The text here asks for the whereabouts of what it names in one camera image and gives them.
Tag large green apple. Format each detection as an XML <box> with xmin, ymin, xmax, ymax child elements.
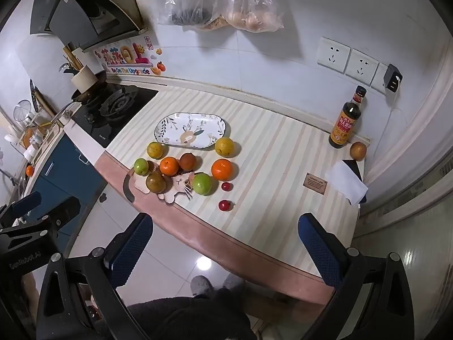
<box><xmin>193</xmin><ymin>173</ymin><xmax>213</xmax><ymax>196</ymax></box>

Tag blue kitchen cabinet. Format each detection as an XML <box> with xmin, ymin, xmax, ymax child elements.
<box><xmin>26</xmin><ymin>135</ymin><xmax>107</xmax><ymax>241</ymax></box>

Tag black gas stove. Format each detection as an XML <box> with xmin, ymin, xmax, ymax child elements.
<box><xmin>71</xmin><ymin>84</ymin><xmax>159</xmax><ymax>148</ymax></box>

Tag black flat item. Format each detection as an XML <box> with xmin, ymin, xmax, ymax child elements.
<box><xmin>341</xmin><ymin>159</ymin><xmax>365</xmax><ymax>206</ymax></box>

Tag brown kiwi fruit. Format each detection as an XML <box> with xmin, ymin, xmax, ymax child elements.
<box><xmin>350</xmin><ymin>142</ymin><xmax>367</xmax><ymax>161</ymax></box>

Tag colourful wall sticker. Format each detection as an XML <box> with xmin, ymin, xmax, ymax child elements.
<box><xmin>94</xmin><ymin>35</ymin><xmax>167</xmax><ymax>77</ymax></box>

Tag black plug charger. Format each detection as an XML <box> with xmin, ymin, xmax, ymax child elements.
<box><xmin>384</xmin><ymin>64</ymin><xmax>403</xmax><ymax>93</ymax></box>

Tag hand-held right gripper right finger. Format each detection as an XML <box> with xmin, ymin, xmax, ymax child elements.
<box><xmin>297</xmin><ymin>212</ymin><xmax>425</xmax><ymax>340</ymax></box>

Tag yellow label jar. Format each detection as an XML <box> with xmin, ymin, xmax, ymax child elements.
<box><xmin>328</xmin><ymin>85</ymin><xmax>367</xmax><ymax>149</ymax></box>

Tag person's left forearm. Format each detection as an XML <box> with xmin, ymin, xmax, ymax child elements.
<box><xmin>19</xmin><ymin>273</ymin><xmax>39</xmax><ymax>330</ymax></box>

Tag small orange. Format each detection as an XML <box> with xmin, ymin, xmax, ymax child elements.
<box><xmin>159</xmin><ymin>156</ymin><xmax>180</xmax><ymax>177</ymax></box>

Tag person's dark trouser legs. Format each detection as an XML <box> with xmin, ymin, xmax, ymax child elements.
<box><xmin>125</xmin><ymin>288</ymin><xmax>257</xmax><ymax>340</ymax></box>

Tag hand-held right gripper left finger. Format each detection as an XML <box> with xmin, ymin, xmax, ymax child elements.
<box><xmin>35</xmin><ymin>212</ymin><xmax>154</xmax><ymax>340</ymax></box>

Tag clear bag with orange contents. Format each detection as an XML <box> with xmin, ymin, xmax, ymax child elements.
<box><xmin>209</xmin><ymin>0</ymin><xmax>285</xmax><ymax>33</ymax></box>

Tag white paper napkin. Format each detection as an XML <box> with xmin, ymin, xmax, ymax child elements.
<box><xmin>325</xmin><ymin>161</ymin><xmax>369</xmax><ymax>206</ymax></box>

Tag floral oval ceramic plate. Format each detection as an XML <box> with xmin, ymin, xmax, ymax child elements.
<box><xmin>153</xmin><ymin>112</ymin><xmax>230</xmax><ymax>148</ymax></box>

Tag metal strainer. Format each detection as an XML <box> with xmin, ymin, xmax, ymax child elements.
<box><xmin>13</xmin><ymin>99</ymin><xmax>32</xmax><ymax>121</ymax></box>

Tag brown tablecloth label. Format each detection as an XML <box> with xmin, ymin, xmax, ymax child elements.
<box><xmin>303</xmin><ymin>173</ymin><xmax>327</xmax><ymax>195</ymax></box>

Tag white wall socket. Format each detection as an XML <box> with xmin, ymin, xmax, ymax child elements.
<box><xmin>317</xmin><ymin>36</ymin><xmax>352</xmax><ymax>73</ymax></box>
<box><xmin>345</xmin><ymin>49</ymin><xmax>379</xmax><ymax>86</ymax></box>
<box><xmin>370</xmin><ymin>62</ymin><xmax>390</xmax><ymax>93</ymax></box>

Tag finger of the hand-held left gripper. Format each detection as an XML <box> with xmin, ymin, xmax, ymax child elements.
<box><xmin>0</xmin><ymin>191</ymin><xmax>42</xmax><ymax>226</ymax></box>
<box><xmin>33</xmin><ymin>196</ymin><xmax>81</xmax><ymax>236</ymax></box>

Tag cat shaped mat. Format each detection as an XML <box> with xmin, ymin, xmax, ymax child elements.
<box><xmin>123</xmin><ymin>161</ymin><xmax>197</xmax><ymax>204</ymax></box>

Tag large orange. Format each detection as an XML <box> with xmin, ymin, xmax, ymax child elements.
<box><xmin>211</xmin><ymin>159</ymin><xmax>235</xmax><ymax>181</ymax></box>

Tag striped tablecloth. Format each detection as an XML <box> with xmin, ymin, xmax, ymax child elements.
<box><xmin>94</xmin><ymin>85</ymin><xmax>372</xmax><ymax>307</ymax></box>

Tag white utensil holder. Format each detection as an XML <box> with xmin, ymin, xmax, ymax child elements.
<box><xmin>71</xmin><ymin>64</ymin><xmax>97</xmax><ymax>91</ymax></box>

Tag dark reddish orange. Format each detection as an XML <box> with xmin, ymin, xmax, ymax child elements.
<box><xmin>179</xmin><ymin>152</ymin><xmax>197</xmax><ymax>171</ymax></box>

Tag grey range hood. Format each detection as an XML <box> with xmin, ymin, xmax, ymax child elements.
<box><xmin>29</xmin><ymin>0</ymin><xmax>147</xmax><ymax>48</ymax></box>

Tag grey fuzzy slipper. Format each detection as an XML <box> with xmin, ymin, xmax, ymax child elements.
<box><xmin>190</xmin><ymin>275</ymin><xmax>213</xmax><ymax>296</ymax></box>
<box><xmin>223</xmin><ymin>273</ymin><xmax>245</xmax><ymax>291</ymax></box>

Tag dark reddish brown apple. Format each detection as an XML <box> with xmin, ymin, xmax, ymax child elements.
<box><xmin>145</xmin><ymin>172</ymin><xmax>167</xmax><ymax>194</ymax></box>

